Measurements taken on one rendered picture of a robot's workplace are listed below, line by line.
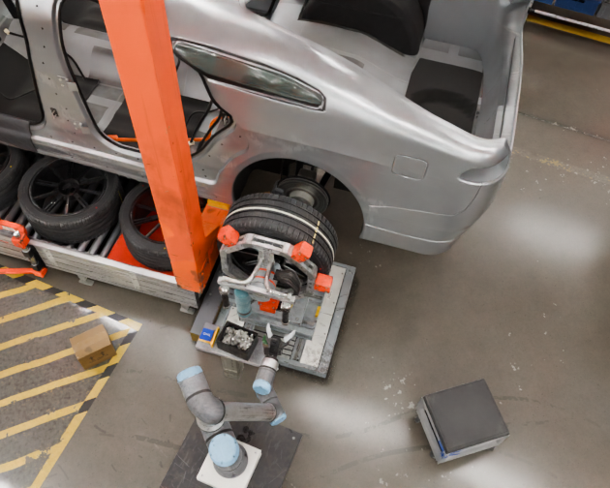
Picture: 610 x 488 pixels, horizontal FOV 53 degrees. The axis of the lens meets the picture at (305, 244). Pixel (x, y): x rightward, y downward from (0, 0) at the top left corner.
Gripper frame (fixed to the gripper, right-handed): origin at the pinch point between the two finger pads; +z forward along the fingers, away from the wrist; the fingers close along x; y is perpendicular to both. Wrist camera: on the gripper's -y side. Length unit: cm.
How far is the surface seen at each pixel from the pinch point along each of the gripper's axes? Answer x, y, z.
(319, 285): 12.9, -4.9, 26.5
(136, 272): -106, 41, 28
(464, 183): 73, -60, 72
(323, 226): 8, -24, 52
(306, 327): 5, 67, 34
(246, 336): -21.5, 26.1, -0.4
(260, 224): -22, -35, 36
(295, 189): -17, -11, 82
